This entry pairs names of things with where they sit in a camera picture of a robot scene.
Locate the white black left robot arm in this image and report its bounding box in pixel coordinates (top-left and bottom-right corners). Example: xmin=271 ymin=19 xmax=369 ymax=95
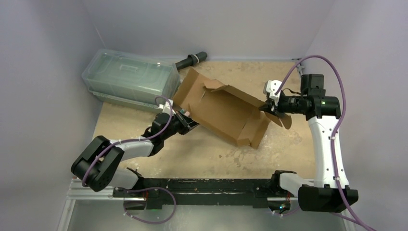
xmin=70 ymin=111 xmax=198 ymax=197

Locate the dark grey corrugated pipe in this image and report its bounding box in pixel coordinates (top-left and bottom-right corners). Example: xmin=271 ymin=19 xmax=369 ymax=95
xmin=175 ymin=51 xmax=207 ymax=71

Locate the clear plastic storage box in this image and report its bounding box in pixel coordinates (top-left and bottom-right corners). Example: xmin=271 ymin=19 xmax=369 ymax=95
xmin=81 ymin=49 xmax=181 ymax=113

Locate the brown cardboard box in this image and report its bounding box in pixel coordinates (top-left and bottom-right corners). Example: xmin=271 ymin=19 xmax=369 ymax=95
xmin=173 ymin=68 xmax=292 ymax=149

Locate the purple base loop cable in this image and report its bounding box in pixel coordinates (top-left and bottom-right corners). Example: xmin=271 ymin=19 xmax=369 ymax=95
xmin=122 ymin=187 xmax=178 ymax=225

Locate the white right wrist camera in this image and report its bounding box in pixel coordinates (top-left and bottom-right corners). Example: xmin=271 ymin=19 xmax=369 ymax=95
xmin=263 ymin=80 xmax=282 ymax=104

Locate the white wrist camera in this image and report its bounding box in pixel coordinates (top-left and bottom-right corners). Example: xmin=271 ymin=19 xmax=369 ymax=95
xmin=263 ymin=80 xmax=282 ymax=104
xmin=159 ymin=100 xmax=175 ymax=115

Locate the aluminium frame rail right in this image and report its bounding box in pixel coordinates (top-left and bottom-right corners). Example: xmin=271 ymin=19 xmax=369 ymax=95
xmin=292 ymin=58 xmax=356 ymax=231

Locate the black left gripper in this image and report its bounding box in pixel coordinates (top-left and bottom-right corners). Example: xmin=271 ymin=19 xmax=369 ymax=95
xmin=161 ymin=110 xmax=200 ymax=141

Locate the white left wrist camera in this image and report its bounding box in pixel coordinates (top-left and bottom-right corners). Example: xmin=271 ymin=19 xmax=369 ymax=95
xmin=159 ymin=100 xmax=175 ymax=115

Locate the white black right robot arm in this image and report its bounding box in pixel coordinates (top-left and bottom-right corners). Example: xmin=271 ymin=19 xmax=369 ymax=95
xmin=259 ymin=74 xmax=358 ymax=213

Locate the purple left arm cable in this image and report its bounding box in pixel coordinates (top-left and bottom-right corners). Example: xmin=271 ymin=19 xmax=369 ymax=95
xmin=81 ymin=95 xmax=174 ymax=188

